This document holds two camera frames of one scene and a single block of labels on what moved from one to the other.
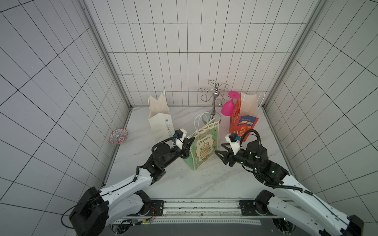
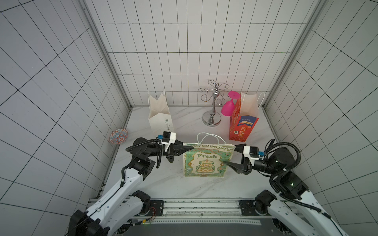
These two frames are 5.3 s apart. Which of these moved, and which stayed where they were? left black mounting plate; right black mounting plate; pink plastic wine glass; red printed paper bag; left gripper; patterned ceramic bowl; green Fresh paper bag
Moved: green Fresh paper bag; left gripper
Stayed: red printed paper bag; left black mounting plate; pink plastic wine glass; right black mounting plate; patterned ceramic bowl
